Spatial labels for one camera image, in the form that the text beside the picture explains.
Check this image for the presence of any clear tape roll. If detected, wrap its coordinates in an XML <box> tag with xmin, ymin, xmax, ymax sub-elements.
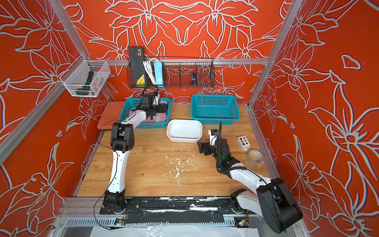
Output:
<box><xmin>246</xmin><ymin>149</ymin><xmax>263</xmax><ymax>167</ymax></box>

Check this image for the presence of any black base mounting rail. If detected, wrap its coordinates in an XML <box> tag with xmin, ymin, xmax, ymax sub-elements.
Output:
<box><xmin>95</xmin><ymin>196</ymin><xmax>254</xmax><ymax>227</ymax></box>

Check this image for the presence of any clear acrylic wall box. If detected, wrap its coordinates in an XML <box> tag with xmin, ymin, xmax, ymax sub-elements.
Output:
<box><xmin>59</xmin><ymin>55</ymin><xmax>111</xmax><ymax>98</ymax></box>

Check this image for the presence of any white coiled cable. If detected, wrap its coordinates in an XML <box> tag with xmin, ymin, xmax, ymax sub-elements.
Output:
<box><xmin>143</xmin><ymin>58</ymin><xmax>158</xmax><ymax>86</ymax></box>

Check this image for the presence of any white button control box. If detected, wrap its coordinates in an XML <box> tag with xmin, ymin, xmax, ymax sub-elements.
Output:
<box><xmin>236</xmin><ymin>136</ymin><xmax>251</xmax><ymax>151</ymax></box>

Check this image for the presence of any dark tool in clear box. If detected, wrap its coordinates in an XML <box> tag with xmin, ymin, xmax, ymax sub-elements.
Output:
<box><xmin>76</xmin><ymin>71</ymin><xmax>94</xmax><ymax>96</ymax></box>

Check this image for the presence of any orange foam pad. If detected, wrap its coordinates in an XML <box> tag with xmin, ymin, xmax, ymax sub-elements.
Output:
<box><xmin>97</xmin><ymin>101</ymin><xmax>125</xmax><ymax>130</ymax></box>

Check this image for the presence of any black rectangular device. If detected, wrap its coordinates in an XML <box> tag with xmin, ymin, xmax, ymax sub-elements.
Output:
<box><xmin>128</xmin><ymin>46</ymin><xmax>146</xmax><ymax>87</ymax></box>

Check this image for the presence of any black wire wall basket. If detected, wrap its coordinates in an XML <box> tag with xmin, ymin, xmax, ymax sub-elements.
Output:
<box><xmin>126</xmin><ymin>56</ymin><xmax>216</xmax><ymax>88</ymax></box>

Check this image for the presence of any teal left plastic basket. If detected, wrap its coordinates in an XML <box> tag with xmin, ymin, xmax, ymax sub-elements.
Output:
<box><xmin>118</xmin><ymin>97</ymin><xmax>171</xmax><ymax>129</ymax></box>

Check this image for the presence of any small dark blue object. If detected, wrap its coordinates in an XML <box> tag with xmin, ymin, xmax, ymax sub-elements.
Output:
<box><xmin>190</xmin><ymin>73</ymin><xmax>198</xmax><ymax>85</ymax></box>

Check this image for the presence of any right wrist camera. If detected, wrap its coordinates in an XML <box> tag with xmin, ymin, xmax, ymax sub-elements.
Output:
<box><xmin>208</xmin><ymin>129</ymin><xmax>219</xmax><ymax>146</ymax></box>

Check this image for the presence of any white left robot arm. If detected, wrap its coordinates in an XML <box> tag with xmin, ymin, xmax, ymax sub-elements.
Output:
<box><xmin>100</xmin><ymin>95</ymin><xmax>171</xmax><ymax>215</ymax></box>

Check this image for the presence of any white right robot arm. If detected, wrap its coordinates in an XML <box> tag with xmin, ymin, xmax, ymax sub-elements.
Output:
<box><xmin>197</xmin><ymin>137</ymin><xmax>304</xmax><ymax>234</ymax></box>

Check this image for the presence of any teal right plastic basket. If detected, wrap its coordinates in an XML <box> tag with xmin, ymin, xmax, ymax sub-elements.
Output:
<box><xmin>190</xmin><ymin>94</ymin><xmax>240</xmax><ymax>125</ymax></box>

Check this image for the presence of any white plastic tray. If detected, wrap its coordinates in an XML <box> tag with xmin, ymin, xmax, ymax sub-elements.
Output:
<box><xmin>166</xmin><ymin>119</ymin><xmax>203</xmax><ymax>143</ymax></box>

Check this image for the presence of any light blue box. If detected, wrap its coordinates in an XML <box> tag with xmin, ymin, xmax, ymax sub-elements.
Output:
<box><xmin>154</xmin><ymin>61</ymin><xmax>164</xmax><ymax>87</ymax></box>

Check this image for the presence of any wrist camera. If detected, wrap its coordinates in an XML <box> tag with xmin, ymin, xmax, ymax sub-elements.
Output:
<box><xmin>142</xmin><ymin>95</ymin><xmax>159</xmax><ymax>107</ymax></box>
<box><xmin>208</xmin><ymin>129</ymin><xmax>219</xmax><ymax>146</ymax></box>

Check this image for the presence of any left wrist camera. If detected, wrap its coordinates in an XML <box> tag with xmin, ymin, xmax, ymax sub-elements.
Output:
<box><xmin>142</xmin><ymin>95</ymin><xmax>159</xmax><ymax>107</ymax></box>

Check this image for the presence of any teal plastic basket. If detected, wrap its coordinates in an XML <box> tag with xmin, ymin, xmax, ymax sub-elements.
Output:
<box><xmin>118</xmin><ymin>97</ymin><xmax>171</xmax><ymax>129</ymax></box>
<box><xmin>190</xmin><ymin>94</ymin><xmax>240</xmax><ymax>125</ymax></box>

